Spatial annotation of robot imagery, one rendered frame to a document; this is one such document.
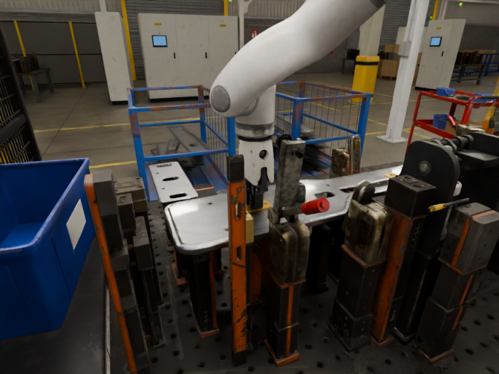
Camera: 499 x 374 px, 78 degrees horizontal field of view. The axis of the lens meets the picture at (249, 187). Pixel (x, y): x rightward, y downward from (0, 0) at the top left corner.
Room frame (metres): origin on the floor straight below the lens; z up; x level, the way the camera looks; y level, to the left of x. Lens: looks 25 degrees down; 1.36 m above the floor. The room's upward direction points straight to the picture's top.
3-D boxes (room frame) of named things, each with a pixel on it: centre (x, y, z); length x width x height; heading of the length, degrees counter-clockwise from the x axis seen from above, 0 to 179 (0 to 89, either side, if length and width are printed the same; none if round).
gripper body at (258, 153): (0.65, -0.01, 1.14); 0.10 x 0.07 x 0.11; 23
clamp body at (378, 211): (0.54, -0.25, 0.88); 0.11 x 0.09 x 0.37; 23
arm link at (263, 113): (0.65, -0.01, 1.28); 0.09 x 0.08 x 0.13; 146
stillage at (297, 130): (3.35, -0.53, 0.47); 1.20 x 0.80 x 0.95; 23
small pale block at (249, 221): (0.51, 0.01, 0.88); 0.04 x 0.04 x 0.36; 23
